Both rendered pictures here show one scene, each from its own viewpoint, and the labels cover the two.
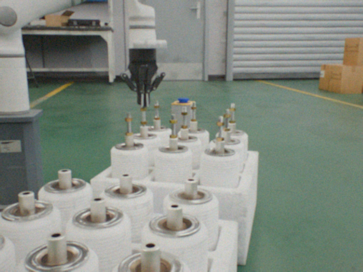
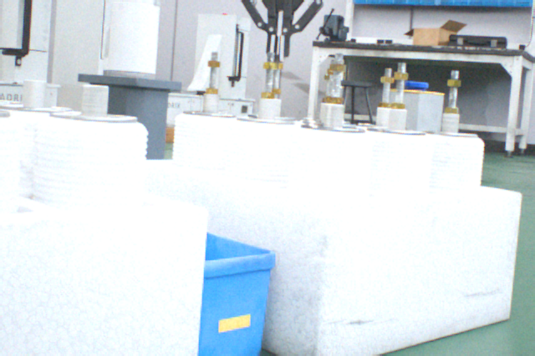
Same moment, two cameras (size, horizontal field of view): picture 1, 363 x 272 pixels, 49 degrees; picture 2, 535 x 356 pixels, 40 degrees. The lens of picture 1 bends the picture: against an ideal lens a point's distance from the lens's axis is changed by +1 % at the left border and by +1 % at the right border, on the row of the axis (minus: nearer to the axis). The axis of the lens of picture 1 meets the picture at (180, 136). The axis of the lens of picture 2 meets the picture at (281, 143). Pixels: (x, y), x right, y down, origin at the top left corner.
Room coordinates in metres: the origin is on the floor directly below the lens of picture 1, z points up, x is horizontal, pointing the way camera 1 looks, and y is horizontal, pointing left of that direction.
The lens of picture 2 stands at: (0.19, -0.51, 0.28)
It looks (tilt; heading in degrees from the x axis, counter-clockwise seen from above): 3 degrees down; 33
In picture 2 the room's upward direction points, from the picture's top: 5 degrees clockwise
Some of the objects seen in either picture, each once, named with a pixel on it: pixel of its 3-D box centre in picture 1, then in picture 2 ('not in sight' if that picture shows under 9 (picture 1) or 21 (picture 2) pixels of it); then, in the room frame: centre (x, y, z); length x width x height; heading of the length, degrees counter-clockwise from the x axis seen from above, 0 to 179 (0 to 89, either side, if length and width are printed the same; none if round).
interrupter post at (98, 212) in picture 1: (98, 209); not in sight; (0.56, 0.12, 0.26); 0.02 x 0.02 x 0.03
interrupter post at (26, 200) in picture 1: (27, 203); not in sight; (0.58, 0.24, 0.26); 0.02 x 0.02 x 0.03
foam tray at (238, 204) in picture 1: (184, 193); (319, 239); (1.09, -0.01, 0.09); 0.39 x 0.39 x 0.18; 76
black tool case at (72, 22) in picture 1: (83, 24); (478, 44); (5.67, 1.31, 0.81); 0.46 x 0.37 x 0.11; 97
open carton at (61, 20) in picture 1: (57, 19); (434, 36); (5.72, 1.68, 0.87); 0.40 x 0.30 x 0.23; 83
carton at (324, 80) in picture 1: (335, 76); not in sight; (4.88, -1.88, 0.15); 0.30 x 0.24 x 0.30; 95
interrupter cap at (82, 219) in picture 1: (98, 217); not in sight; (0.56, 0.12, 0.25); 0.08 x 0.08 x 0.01
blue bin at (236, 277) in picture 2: not in sight; (154, 282); (0.82, 0.05, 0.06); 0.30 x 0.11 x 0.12; 77
